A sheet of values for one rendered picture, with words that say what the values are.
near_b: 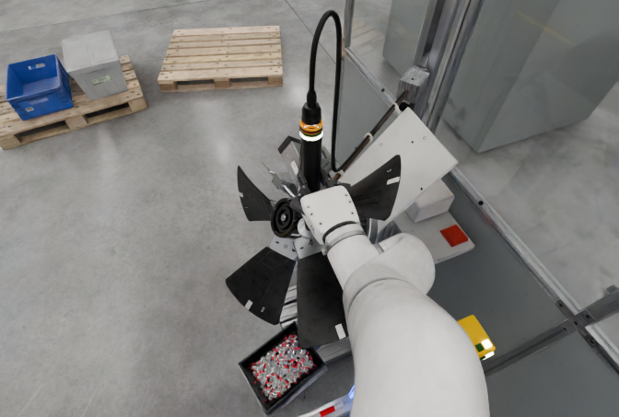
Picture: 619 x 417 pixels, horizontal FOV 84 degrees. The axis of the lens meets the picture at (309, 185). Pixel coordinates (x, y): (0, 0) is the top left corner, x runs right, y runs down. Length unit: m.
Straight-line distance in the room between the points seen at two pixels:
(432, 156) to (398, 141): 0.14
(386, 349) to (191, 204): 2.49
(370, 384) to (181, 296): 2.12
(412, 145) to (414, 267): 0.65
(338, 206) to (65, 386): 2.01
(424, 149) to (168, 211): 2.03
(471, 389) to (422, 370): 0.03
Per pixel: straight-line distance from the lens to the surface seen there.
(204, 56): 3.96
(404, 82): 1.22
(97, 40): 3.92
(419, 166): 1.09
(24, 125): 3.77
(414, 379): 0.25
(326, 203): 0.69
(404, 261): 0.51
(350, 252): 0.61
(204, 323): 2.24
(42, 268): 2.86
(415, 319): 0.27
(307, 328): 0.96
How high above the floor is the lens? 2.06
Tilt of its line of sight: 51 degrees down
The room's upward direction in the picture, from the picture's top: straight up
